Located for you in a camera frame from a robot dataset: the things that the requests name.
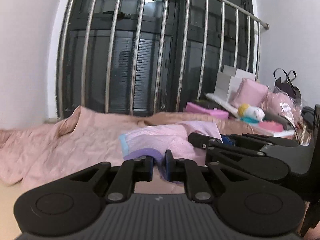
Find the top white cardboard box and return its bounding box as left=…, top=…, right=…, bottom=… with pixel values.
left=222, top=65, right=255, bottom=80

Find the magenta pink storage case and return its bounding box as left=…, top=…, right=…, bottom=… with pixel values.
left=183, top=102, right=229, bottom=120

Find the light pink cushion bag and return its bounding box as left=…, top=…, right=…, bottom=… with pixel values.
left=231, top=79, right=268, bottom=108

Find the pink quilted jacket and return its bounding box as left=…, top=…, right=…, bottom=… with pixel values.
left=1, top=107, right=258, bottom=190

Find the white plastic wrapped board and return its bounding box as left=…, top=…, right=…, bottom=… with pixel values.
left=206, top=93, right=239, bottom=118

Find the yellow white plush toy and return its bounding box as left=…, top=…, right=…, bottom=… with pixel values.
left=237, top=103, right=265, bottom=124

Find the pink blue purple-trimmed garment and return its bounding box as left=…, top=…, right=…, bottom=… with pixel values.
left=119, top=121, right=222, bottom=180

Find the steel window guard railing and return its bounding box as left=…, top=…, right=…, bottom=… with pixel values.
left=56, top=0, right=270, bottom=118

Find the pink item in plastic wrap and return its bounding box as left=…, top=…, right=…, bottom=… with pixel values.
left=261, top=92, right=302, bottom=125

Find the black handbag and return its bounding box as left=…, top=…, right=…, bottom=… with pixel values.
left=273, top=68, right=302, bottom=100

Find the white cardboard box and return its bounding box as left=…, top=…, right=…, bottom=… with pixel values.
left=222, top=65, right=255, bottom=80
left=214, top=72, right=242, bottom=102

